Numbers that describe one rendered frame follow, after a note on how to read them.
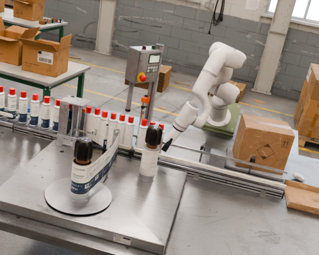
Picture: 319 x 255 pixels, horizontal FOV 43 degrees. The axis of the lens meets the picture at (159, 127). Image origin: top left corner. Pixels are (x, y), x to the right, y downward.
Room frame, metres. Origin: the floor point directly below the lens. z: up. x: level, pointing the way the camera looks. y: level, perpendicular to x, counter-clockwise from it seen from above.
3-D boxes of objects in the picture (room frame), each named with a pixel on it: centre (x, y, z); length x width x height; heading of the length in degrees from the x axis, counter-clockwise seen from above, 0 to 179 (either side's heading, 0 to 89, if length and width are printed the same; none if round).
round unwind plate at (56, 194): (1.59, 0.31, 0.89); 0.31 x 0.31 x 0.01
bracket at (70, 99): (2.13, 0.49, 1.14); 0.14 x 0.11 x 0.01; 82
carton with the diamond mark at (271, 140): (2.39, -0.66, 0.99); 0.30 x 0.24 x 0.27; 89
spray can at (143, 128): (2.18, 0.09, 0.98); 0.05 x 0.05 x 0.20
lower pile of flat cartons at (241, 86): (6.62, -0.95, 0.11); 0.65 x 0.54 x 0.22; 74
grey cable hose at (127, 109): (2.29, 0.21, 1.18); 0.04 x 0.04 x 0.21
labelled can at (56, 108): (2.24, 0.62, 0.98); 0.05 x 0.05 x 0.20
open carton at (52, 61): (3.72, 1.17, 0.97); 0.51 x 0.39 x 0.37; 172
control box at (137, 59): (2.26, 0.15, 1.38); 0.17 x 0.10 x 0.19; 137
